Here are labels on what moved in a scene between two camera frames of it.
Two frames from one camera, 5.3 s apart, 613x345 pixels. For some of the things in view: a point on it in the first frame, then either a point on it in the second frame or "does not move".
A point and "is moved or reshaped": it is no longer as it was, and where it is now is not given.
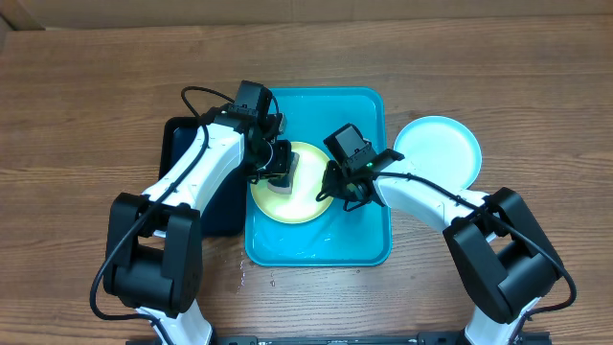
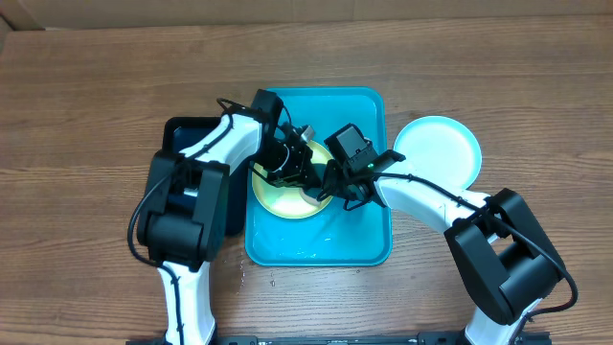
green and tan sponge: x=283 y=184 is moved or reshaped
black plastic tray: x=229 y=216 does not move
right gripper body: x=341 y=188 does not move
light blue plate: x=442 y=147 does not move
